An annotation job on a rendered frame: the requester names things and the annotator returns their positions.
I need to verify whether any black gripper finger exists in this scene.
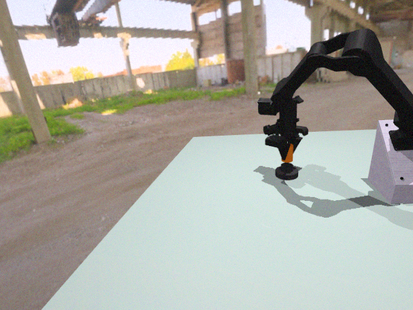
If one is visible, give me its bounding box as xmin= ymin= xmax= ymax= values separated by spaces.
xmin=288 ymin=137 xmax=303 ymax=154
xmin=278 ymin=143 xmax=290 ymax=160

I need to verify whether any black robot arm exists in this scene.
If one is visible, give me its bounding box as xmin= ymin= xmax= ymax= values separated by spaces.
xmin=257 ymin=29 xmax=413 ymax=151

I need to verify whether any dark grey round pedestal with short shaft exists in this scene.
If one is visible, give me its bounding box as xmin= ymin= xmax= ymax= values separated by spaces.
xmin=276 ymin=163 xmax=298 ymax=180

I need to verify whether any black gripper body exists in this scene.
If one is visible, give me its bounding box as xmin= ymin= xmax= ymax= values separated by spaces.
xmin=265 ymin=116 xmax=308 ymax=148

